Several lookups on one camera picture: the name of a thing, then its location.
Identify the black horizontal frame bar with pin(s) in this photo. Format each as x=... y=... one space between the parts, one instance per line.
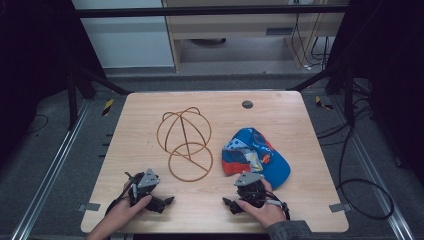
x=200 y=11

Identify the blue and red cap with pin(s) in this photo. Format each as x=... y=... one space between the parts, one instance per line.
x=268 y=156

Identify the person's right hand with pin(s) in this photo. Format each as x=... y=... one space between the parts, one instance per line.
x=268 y=213

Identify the yellow black striped tape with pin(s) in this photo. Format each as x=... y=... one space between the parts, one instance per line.
x=322 y=103
x=107 y=107

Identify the person's left hand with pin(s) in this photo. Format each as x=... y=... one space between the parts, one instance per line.
x=121 y=215

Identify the aluminium floor rail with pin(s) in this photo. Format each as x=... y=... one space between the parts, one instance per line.
x=50 y=173
x=376 y=173

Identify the light wooden desk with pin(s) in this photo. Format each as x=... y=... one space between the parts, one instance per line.
x=233 y=28

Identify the white cabinet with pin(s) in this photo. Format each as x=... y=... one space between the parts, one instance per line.
x=130 y=43

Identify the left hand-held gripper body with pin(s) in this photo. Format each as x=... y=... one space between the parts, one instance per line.
x=146 y=181

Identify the black curtain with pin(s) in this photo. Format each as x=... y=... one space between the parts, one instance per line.
x=393 y=73
x=33 y=66

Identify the grey table edge bracket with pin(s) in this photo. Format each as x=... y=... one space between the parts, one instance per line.
x=89 y=207
x=340 y=207

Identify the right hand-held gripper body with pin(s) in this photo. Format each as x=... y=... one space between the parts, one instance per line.
x=250 y=191

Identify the black metal frame stand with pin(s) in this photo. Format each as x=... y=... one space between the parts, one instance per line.
x=72 y=100
x=348 y=96

